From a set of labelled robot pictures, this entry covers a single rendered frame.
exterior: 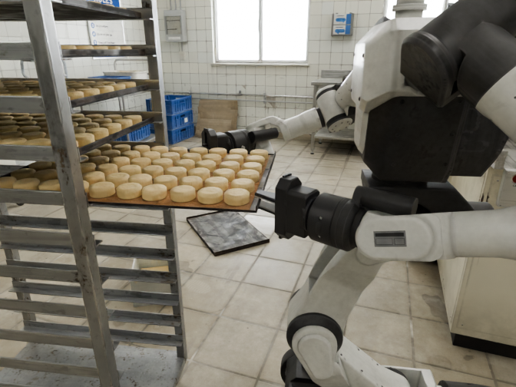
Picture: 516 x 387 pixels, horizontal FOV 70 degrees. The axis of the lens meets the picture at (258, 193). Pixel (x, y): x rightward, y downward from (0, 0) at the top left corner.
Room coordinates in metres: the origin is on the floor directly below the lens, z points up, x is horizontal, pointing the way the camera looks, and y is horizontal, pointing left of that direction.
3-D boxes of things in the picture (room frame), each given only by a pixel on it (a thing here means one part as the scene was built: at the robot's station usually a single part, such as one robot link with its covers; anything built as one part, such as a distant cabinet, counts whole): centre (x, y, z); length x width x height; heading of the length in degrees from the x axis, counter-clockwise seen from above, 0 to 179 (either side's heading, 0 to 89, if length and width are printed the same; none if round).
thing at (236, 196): (0.68, 0.04, 0.96); 0.05 x 0.05 x 0.02
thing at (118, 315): (1.11, 0.59, 0.33); 0.64 x 0.03 x 0.03; 82
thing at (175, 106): (5.39, 1.26, 0.50); 0.60 x 0.40 x 0.20; 164
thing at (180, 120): (5.39, 1.26, 0.30); 0.60 x 0.40 x 0.20; 161
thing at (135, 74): (4.69, 1.59, 0.89); 0.44 x 0.36 x 0.20; 80
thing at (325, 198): (0.62, -0.10, 0.96); 0.12 x 0.10 x 0.13; 52
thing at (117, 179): (0.78, 0.31, 0.96); 0.05 x 0.05 x 0.02
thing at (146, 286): (1.73, 0.56, 0.08); 0.30 x 0.22 x 0.16; 11
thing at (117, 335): (1.11, 0.59, 0.24); 0.64 x 0.03 x 0.03; 82
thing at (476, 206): (0.78, -0.38, 0.89); 0.28 x 0.13 x 0.18; 82
